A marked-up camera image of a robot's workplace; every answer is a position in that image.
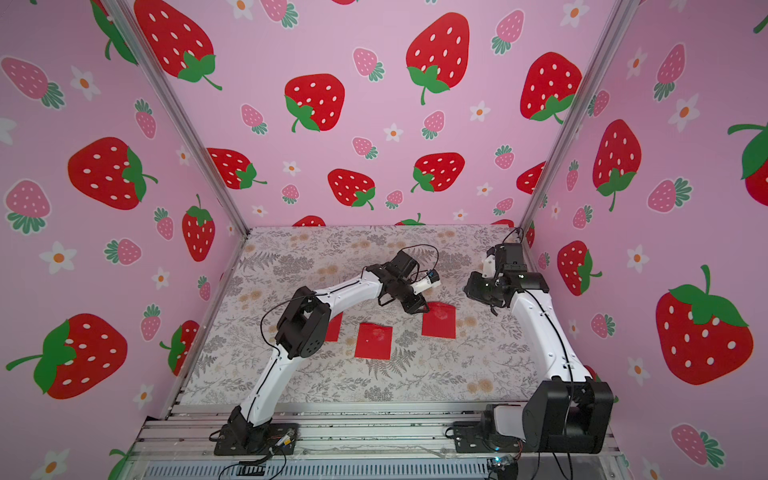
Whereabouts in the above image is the red envelope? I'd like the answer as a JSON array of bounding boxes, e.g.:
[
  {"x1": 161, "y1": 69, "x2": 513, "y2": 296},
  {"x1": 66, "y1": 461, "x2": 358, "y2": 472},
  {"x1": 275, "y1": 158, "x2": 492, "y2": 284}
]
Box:
[
  {"x1": 421, "y1": 302, "x2": 457, "y2": 339},
  {"x1": 354, "y1": 323, "x2": 393, "y2": 361},
  {"x1": 325, "y1": 313, "x2": 343, "y2": 342}
]

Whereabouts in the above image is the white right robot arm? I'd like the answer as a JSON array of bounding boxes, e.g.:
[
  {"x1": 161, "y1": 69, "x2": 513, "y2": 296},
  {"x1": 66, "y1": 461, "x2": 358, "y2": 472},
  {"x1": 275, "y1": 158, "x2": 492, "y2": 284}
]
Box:
[{"x1": 446, "y1": 243, "x2": 614, "y2": 454}]

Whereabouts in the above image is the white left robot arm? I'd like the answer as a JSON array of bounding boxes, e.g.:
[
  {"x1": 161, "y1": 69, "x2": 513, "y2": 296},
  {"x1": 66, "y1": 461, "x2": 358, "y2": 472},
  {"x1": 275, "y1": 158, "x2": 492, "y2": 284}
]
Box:
[{"x1": 209, "y1": 250, "x2": 440, "y2": 457}]

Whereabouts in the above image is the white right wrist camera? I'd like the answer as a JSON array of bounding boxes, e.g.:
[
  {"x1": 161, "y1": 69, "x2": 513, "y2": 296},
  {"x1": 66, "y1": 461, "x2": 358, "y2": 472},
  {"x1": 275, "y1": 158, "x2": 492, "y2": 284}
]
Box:
[{"x1": 483, "y1": 243, "x2": 520, "y2": 278}]

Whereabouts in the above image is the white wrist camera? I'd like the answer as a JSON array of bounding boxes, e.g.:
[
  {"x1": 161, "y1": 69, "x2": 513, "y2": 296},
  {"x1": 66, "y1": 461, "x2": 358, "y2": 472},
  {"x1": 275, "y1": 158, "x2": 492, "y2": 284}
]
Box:
[
  {"x1": 483, "y1": 243, "x2": 520, "y2": 278},
  {"x1": 411, "y1": 269, "x2": 441, "y2": 295}
]

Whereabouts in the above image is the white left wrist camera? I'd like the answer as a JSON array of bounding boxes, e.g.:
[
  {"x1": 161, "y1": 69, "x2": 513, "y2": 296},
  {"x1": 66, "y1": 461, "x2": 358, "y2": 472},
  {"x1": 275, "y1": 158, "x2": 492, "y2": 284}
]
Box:
[{"x1": 411, "y1": 269, "x2": 441, "y2": 295}]

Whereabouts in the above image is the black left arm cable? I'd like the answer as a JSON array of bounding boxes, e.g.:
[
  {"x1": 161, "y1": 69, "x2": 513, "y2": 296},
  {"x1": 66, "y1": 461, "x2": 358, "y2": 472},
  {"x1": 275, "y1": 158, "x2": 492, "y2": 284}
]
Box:
[{"x1": 398, "y1": 244, "x2": 441, "y2": 283}]

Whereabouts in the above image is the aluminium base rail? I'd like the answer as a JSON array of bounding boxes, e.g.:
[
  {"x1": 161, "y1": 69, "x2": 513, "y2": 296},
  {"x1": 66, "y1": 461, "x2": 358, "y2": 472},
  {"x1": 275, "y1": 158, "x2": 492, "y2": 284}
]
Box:
[{"x1": 119, "y1": 402, "x2": 630, "y2": 479}]

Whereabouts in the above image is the aluminium right rear frame post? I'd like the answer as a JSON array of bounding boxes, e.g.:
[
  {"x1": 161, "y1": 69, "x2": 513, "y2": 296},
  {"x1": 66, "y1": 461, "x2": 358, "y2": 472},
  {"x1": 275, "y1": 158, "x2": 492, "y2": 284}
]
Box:
[{"x1": 517, "y1": 0, "x2": 640, "y2": 236}]

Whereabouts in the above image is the aluminium frame post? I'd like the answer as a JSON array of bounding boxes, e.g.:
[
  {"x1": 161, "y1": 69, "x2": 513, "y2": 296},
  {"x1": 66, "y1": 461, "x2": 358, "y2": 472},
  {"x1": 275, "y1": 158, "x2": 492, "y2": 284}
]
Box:
[
  {"x1": 104, "y1": 0, "x2": 250, "y2": 237},
  {"x1": 517, "y1": 0, "x2": 640, "y2": 236}
]

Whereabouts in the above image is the aluminium left rear frame post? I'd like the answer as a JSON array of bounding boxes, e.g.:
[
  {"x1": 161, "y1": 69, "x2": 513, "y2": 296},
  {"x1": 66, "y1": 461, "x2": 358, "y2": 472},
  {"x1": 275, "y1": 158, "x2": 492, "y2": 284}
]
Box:
[{"x1": 104, "y1": 0, "x2": 250, "y2": 237}]

